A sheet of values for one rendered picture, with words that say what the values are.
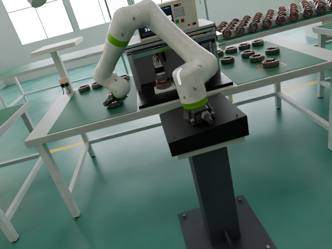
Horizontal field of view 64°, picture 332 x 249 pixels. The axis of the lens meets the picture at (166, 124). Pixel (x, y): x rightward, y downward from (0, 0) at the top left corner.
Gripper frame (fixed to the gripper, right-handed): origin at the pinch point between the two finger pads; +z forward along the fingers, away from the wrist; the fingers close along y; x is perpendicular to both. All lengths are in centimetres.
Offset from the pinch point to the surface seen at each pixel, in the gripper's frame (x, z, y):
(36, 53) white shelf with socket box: 66, 31, -33
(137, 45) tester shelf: 28.8, -16.3, 29.0
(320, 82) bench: -58, 15, 210
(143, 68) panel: 17.6, 6.3, 34.3
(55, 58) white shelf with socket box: 69, 56, -19
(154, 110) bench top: -20.4, -26.6, 15.7
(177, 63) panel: 10, -1, 59
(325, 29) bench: -15, -21, 201
